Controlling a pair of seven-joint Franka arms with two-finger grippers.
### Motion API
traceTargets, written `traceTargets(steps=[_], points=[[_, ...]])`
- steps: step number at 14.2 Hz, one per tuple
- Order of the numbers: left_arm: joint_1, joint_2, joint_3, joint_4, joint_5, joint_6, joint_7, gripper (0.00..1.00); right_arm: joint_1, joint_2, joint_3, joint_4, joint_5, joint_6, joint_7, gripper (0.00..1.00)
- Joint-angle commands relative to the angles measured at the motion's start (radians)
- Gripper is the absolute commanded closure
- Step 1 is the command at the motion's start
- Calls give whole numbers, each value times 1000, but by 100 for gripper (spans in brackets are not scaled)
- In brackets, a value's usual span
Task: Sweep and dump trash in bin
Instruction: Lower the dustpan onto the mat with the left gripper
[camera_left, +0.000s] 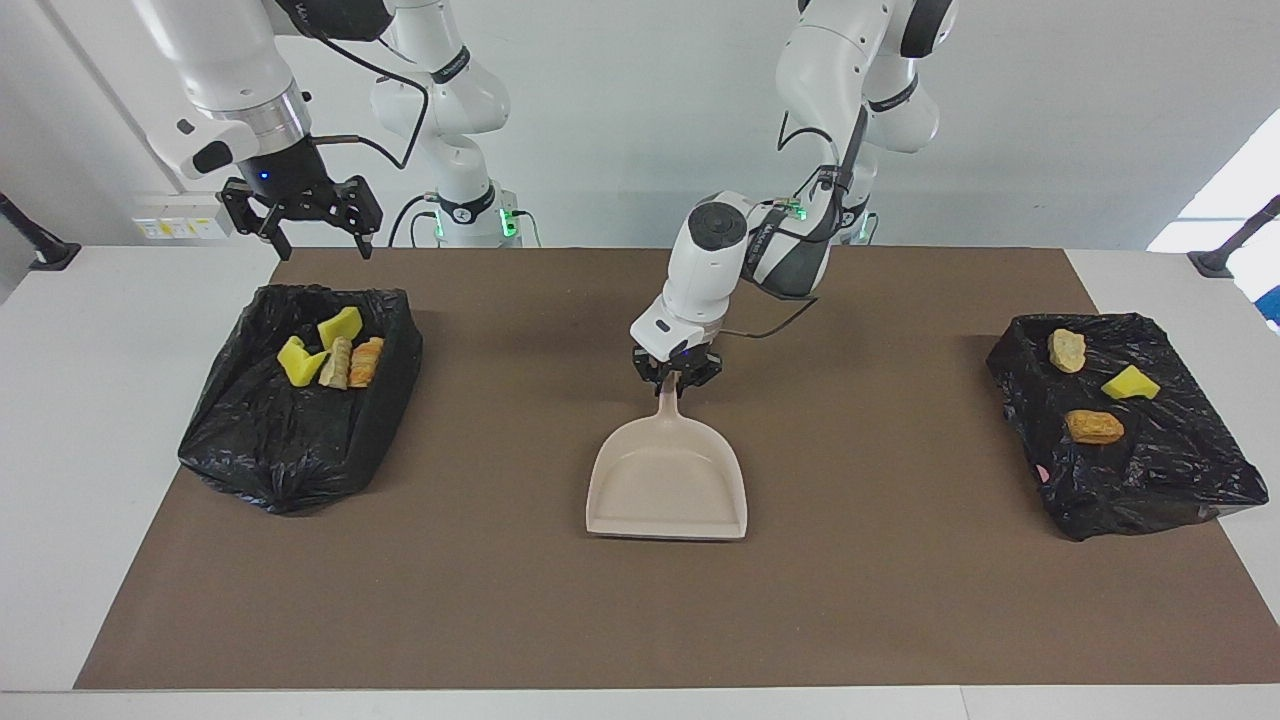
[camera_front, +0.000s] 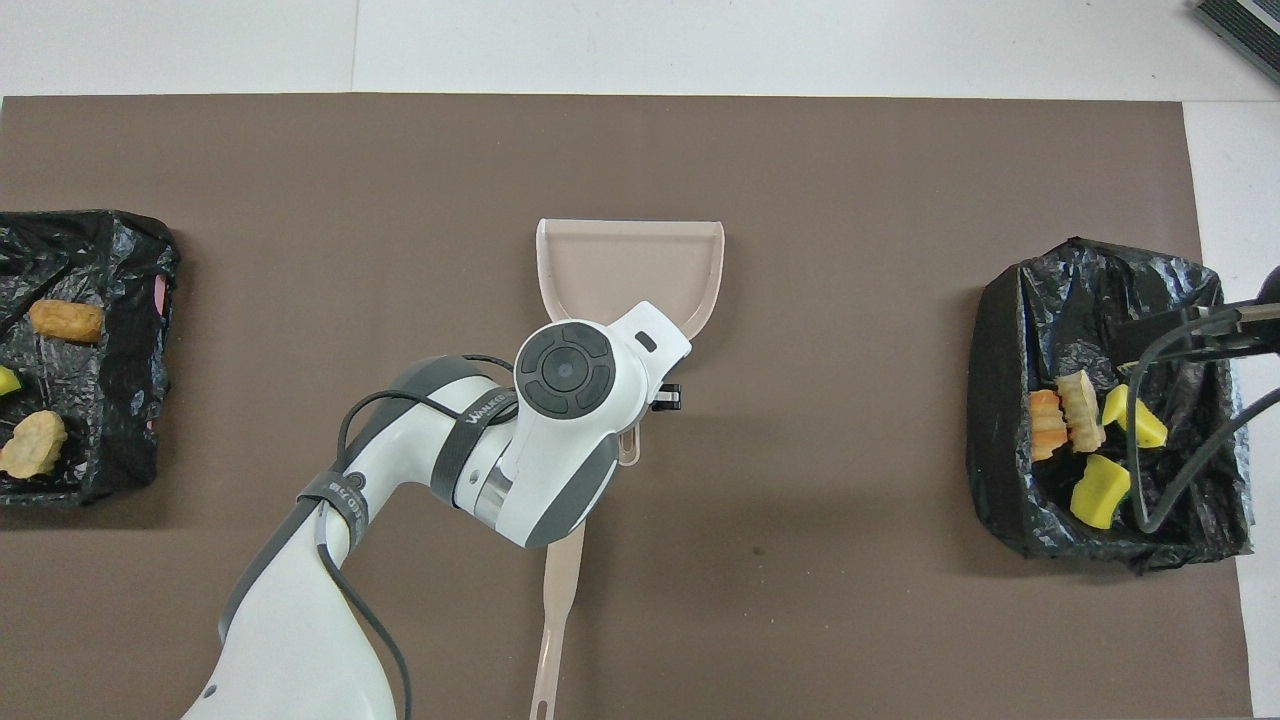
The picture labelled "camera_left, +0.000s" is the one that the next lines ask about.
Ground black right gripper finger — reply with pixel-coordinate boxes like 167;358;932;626
325;177;384;261
218;180;293;263

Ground beige plastic dustpan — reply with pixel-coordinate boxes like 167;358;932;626
585;372;750;542

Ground yellow green sponge piece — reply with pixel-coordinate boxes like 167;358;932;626
277;336;329;388
317;306;364;351

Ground striped orange croissant toy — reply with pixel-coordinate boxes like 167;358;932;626
348;336;386;389

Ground brown bread roll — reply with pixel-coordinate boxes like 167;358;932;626
1065;409;1126;446

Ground small green yellow sponge wedge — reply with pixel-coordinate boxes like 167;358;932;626
1101;364;1162;402

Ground black bagged bin pink patch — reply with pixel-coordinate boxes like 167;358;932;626
986;313;1269;542

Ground black angled stand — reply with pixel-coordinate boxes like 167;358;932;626
0;193;82;272
1188;195;1280;279

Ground brown table mat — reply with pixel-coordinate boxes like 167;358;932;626
75;247;1280;691

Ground black right base cable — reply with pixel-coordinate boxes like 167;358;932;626
387;195;441;249

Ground white wall socket box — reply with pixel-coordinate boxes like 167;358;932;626
133;195;233;241

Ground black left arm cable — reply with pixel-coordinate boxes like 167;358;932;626
720;108;871;341

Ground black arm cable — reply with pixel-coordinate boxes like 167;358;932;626
270;0;431;171
720;108;871;341

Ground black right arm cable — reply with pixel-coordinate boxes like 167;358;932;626
270;0;431;171

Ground grey wall cable conduit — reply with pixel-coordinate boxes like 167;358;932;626
38;0;161;151

